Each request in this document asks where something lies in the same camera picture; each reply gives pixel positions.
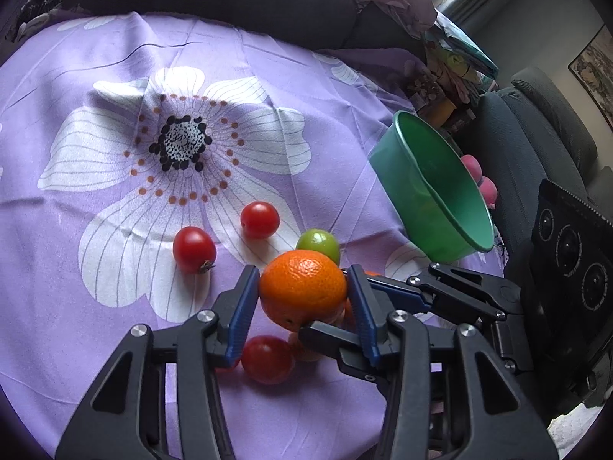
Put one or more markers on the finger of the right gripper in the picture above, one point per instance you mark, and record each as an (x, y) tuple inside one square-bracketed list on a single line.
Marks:
[(452, 293), (346, 349)]

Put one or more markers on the tan longan fruit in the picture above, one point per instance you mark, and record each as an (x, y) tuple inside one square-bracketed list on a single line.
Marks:
[(299, 351)]

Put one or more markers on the green plum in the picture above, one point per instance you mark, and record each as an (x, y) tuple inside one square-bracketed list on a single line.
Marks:
[(320, 241)]

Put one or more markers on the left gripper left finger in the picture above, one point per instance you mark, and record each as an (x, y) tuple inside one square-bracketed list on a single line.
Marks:
[(122, 415)]

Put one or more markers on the red cherry tomato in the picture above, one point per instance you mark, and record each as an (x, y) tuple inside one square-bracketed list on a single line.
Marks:
[(259, 220), (194, 250), (267, 360)]

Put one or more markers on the framed wall picture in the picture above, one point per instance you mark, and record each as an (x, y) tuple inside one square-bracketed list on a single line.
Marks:
[(593, 68)]

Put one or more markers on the grey armchair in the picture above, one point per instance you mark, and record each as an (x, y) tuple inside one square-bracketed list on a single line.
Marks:
[(528, 132)]

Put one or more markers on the purple floral tablecloth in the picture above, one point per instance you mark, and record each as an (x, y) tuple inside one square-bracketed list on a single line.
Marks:
[(117, 132)]

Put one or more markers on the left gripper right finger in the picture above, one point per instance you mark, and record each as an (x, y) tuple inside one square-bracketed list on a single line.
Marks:
[(452, 396)]

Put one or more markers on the large orange mandarin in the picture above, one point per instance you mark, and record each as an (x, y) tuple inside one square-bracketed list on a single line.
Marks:
[(302, 286)]

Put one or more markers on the stack of colourful books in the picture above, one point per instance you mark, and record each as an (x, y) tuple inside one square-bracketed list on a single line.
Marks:
[(456, 72)]

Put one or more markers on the green plastic bowl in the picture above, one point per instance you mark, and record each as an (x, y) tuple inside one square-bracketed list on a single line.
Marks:
[(438, 201)]

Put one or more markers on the pink pig toy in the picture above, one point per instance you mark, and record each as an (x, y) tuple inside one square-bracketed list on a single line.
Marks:
[(486, 187)]

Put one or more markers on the small orange mandarin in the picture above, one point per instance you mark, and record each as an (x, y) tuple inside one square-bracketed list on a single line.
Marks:
[(348, 312)]

